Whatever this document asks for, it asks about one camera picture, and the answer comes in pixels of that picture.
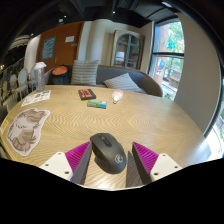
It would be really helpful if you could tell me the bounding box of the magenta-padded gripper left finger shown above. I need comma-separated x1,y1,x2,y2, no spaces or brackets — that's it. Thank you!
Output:
39,140,93,186

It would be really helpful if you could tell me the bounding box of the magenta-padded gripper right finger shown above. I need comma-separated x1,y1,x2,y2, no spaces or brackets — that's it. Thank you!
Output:
125,141,184,188

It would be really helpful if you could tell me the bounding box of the black computer mouse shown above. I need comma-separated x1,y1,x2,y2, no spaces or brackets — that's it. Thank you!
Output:
89,132,128,175

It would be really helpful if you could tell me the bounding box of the cat-shaped mouse pad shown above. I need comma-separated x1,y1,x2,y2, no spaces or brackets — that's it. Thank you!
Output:
6,108,51,157

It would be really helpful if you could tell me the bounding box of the white sticker sheet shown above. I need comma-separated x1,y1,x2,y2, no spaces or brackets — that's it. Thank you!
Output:
20,89,52,108

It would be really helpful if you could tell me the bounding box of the green and white small pack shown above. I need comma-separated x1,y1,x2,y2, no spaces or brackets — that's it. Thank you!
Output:
86,99,108,110

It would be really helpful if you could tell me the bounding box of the black box with orange print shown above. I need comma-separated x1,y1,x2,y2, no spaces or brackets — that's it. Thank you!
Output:
78,88,97,101

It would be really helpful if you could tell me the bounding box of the small clear plastic pouch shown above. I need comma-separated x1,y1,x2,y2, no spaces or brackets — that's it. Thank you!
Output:
111,89,124,105

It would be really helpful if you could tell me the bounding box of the grey curved sofa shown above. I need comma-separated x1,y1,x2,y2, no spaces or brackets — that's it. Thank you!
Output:
44,64,164,98

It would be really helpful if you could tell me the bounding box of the clear shaker bottle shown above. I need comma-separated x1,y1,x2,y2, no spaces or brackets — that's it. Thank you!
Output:
31,61,48,93

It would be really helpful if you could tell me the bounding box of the black bag with orange top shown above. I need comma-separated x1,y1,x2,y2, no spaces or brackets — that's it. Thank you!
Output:
49,65,70,86

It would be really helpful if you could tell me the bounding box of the group of white chairs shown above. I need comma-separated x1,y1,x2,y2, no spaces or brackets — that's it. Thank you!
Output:
8,68,32,101

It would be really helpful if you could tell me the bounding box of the striped grey pillow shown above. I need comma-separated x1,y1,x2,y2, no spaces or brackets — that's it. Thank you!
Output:
102,72,144,94

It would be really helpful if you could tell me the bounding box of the striped upright pillow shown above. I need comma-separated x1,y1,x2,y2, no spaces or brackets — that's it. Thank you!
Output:
70,59,100,86

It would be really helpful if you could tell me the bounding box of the black-framed window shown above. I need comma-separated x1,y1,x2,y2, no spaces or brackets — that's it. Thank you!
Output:
148,19,186,101

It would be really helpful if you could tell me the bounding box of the brown wooden door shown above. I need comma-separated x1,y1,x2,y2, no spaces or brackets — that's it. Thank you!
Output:
35,21,85,73

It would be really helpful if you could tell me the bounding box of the blue poster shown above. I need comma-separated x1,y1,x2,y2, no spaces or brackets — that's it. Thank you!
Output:
40,36,57,61

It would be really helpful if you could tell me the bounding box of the wooden glass-door cabinet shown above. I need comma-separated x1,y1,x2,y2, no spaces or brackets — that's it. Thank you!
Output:
110,28,145,70

